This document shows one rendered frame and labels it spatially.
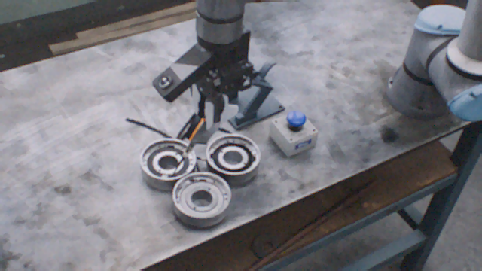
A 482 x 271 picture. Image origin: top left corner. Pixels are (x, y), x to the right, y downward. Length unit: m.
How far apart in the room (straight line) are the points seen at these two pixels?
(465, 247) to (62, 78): 1.46
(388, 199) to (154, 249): 0.68
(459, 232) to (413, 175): 0.69
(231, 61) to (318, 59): 0.51
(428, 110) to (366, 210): 0.30
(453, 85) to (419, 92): 0.17
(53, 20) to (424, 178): 1.81
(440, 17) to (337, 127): 0.31
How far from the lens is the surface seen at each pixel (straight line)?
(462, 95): 1.24
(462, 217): 2.37
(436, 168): 1.71
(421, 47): 1.35
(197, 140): 1.14
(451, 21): 1.34
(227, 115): 1.11
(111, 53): 1.51
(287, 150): 1.27
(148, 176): 1.19
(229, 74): 1.03
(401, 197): 1.62
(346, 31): 1.64
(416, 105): 1.42
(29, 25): 2.87
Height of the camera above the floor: 1.74
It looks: 45 degrees down
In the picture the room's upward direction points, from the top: 7 degrees clockwise
